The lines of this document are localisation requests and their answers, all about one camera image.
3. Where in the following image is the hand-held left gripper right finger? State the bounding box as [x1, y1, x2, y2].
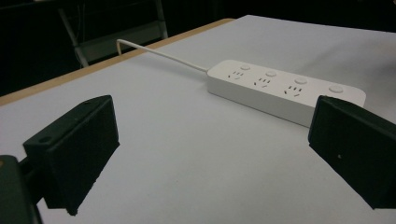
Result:
[307, 95, 396, 210]

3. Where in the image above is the white power strip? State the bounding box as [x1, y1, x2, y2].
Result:
[206, 59, 367, 129]

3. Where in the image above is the metal chair frame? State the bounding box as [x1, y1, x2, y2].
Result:
[57, 0, 169, 68]

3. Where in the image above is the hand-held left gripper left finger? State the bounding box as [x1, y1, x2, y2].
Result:
[22, 94, 120, 217]

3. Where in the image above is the white power cable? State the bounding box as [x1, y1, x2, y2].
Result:
[116, 38, 209, 74]

